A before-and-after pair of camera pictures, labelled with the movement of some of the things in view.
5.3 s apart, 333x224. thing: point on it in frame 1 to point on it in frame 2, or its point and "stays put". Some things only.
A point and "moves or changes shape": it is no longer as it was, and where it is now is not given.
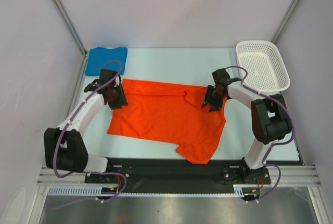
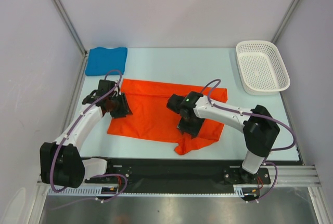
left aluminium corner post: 64,14 stays put
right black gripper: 211,99 to 191,126
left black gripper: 122,101 to 125,109
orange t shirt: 170,114 moves or changes shape
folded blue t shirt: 113,59 stays put
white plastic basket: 266,70 stays put
